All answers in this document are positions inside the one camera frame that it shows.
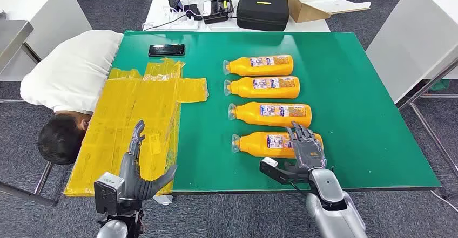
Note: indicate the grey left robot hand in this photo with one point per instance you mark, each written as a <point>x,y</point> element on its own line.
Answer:
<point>130,179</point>

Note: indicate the black desktop device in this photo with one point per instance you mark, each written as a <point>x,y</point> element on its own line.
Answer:
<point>216,11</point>

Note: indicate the white table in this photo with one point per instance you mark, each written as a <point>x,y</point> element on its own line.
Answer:
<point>53,7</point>
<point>311,27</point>
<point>411,32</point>

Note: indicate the white packing sheet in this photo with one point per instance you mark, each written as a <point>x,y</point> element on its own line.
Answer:
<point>336,4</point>

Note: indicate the black smartphone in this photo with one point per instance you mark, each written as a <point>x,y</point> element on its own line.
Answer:
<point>166,50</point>

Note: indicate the steel table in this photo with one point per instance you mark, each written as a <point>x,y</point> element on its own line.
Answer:
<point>10,36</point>
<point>440,95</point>

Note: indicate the open cardboard box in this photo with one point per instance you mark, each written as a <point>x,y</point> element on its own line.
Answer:
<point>304,13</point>

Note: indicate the black carrying case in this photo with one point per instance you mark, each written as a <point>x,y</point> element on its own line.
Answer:
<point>263,13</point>

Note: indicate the orange detergent bottle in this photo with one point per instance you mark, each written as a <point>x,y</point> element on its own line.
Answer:
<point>257,147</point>
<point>239,67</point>
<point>243,89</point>
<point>250,116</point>

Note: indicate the yellow tape mat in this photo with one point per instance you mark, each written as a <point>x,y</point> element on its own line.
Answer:
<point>118,122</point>

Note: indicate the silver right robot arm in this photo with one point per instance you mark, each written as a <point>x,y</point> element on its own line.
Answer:
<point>332,207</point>

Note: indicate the white table foot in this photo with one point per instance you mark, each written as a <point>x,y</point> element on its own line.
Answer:
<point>163,200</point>

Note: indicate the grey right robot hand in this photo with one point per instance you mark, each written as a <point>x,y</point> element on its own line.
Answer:
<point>308,152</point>

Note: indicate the green plastic crate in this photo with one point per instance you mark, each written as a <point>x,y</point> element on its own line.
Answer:
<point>440,85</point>

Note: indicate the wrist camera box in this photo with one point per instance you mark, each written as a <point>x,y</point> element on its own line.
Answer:
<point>107,191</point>
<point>273,168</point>

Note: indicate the white power strip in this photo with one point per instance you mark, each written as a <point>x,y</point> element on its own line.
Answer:
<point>186,24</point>

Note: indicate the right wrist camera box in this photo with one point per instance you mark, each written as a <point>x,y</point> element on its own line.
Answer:
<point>273,168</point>

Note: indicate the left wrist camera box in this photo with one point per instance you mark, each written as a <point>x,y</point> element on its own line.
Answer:
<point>107,191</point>

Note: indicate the person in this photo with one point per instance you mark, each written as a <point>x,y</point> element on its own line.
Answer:
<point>71,72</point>

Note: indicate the black power adapter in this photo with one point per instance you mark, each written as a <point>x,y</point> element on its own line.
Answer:
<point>193,12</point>

